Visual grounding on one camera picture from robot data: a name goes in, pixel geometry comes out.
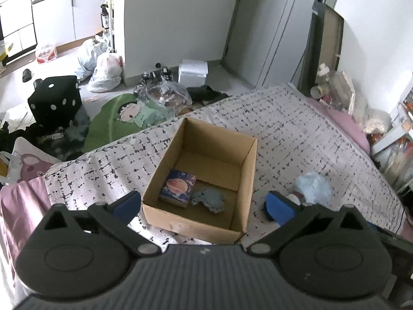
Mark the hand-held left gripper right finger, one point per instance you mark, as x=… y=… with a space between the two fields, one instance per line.
x=281 y=211

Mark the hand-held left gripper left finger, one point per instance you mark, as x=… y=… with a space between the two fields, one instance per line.
x=127 y=207

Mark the grey-blue fluffy plush toy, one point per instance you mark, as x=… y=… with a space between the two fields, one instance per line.
x=314 y=185

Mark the cardboard box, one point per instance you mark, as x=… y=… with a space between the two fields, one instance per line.
x=200 y=135

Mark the grey star-shaped plush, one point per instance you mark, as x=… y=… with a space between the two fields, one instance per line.
x=211 y=200

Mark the white black-patterned bedspread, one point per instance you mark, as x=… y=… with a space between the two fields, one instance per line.
x=290 y=129

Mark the green leaf cartoon rug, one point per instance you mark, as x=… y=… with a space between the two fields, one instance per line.
x=106 y=119

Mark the dark mottled fluffy rug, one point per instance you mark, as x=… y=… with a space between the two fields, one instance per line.
x=72 y=132

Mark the pink bear print pillow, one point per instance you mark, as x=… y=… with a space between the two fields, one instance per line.
x=30 y=161

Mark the pink bedsheet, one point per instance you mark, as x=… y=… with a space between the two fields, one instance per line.
x=19 y=206

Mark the clear plastic bag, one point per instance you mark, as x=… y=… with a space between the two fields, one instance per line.
x=164 y=95

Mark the yellow and white bag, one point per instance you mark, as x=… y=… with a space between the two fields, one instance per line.
x=8 y=168

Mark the paper cup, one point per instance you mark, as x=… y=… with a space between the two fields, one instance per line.
x=317 y=91

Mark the crumpled white plastic bag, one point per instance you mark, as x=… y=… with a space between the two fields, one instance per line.
x=371 y=121

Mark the black dice pouf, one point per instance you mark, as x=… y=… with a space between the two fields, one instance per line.
x=53 y=100

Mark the black cloth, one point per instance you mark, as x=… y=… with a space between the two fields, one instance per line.
x=205 y=94

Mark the white cloth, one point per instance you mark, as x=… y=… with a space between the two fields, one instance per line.
x=17 y=118

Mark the clear plastic bottle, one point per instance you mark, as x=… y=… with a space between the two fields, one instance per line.
x=323 y=74

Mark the white storage box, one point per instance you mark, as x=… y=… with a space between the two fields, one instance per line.
x=193 y=71

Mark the black slipper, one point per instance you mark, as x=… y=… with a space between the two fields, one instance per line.
x=26 y=75

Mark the red and white plastic bag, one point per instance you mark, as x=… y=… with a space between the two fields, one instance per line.
x=46 y=53

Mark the black-framed wooden board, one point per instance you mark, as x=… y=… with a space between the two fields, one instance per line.
x=324 y=38

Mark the grey door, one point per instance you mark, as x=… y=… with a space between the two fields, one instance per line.
x=274 y=29

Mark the dark spray bottle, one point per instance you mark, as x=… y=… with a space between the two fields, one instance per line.
x=104 y=14

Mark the white kitchen cabinet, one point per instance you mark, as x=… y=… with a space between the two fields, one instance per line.
x=64 y=16

